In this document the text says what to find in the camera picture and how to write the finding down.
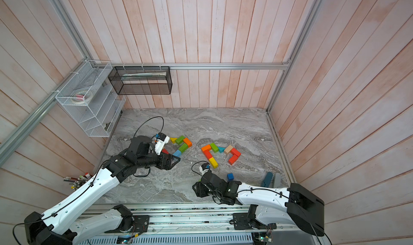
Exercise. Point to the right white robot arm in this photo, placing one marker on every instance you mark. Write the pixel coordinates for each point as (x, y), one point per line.
(293, 205)

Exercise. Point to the grey stapler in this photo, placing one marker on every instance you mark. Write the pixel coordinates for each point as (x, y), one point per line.
(277, 180)

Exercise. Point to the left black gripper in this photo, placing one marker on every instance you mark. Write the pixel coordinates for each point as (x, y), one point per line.
(168, 166)

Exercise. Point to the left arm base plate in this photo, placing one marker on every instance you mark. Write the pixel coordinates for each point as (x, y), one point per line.
(135, 224)

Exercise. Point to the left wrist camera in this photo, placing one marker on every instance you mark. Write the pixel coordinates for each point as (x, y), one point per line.
(161, 140)

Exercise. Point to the black wire mesh basket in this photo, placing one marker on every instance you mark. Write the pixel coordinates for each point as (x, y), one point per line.
(141, 80)

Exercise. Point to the orange block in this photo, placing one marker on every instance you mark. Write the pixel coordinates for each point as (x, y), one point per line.
(187, 142)
(206, 148)

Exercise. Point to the white wire mesh shelf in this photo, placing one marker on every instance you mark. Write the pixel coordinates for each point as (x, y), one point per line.
(91, 100)

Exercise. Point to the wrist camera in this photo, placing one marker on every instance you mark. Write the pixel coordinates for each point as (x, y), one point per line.
(204, 168)
(161, 140)

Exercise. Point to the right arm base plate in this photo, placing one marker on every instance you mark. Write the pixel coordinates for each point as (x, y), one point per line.
(242, 221)

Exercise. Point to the natural wood block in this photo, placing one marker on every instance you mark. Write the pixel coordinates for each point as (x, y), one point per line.
(228, 149)

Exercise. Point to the red pen holder cup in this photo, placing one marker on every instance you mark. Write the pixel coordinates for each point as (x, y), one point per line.
(77, 182)

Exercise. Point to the light blue block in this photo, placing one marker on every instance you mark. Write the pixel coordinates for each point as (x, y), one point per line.
(177, 153)

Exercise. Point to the teal stapler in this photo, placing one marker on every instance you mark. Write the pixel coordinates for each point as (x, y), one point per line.
(267, 180)

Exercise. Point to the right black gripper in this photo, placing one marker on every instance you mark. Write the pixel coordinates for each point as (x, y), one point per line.
(200, 189)

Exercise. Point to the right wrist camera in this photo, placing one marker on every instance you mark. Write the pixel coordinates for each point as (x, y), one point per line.
(204, 168)

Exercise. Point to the blue cube block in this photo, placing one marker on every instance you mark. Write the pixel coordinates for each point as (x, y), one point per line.
(230, 177)

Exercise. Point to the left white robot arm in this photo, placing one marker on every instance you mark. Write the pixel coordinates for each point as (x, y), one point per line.
(59, 225)

